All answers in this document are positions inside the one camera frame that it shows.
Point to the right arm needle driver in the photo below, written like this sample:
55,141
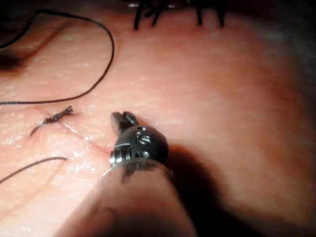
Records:
142,145

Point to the right arm needle driver jaw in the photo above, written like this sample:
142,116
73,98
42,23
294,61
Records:
130,119
116,121

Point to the black stitching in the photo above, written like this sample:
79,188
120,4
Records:
172,12
58,117

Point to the tissue pad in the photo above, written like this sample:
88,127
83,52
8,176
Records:
187,98

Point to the black thread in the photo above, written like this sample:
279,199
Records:
108,39

